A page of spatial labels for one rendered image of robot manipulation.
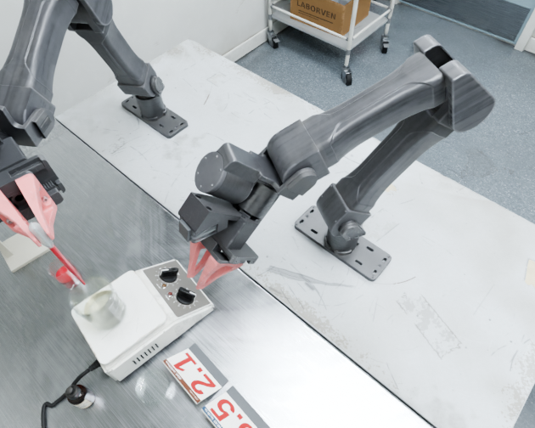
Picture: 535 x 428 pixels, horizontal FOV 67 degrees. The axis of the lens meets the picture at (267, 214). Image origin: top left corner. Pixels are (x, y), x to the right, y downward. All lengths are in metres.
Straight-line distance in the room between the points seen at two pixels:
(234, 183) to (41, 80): 0.33
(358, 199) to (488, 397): 0.38
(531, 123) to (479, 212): 1.85
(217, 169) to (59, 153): 0.66
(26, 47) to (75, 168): 0.42
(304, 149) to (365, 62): 2.39
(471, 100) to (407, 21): 2.81
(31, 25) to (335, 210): 0.55
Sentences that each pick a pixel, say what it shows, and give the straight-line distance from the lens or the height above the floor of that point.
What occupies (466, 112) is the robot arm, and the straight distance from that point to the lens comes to 0.63.
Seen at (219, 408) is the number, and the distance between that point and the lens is 0.71.
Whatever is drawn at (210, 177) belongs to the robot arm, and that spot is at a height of 1.22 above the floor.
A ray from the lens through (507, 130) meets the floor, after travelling 2.69.
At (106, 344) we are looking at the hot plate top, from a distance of 0.71.
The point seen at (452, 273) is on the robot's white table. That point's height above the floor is 0.90.
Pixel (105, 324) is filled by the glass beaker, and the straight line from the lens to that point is 0.69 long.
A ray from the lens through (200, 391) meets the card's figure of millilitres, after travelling 0.71.
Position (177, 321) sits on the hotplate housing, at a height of 0.96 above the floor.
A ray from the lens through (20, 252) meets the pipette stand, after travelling 0.97.
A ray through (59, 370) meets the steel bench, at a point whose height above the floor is 0.90.
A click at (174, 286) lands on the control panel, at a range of 0.76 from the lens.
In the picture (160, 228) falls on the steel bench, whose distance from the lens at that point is 0.89.
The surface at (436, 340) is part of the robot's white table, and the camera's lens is 0.80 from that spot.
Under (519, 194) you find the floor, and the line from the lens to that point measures 2.38.
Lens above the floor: 1.62
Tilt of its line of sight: 55 degrees down
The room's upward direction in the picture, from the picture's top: 2 degrees counter-clockwise
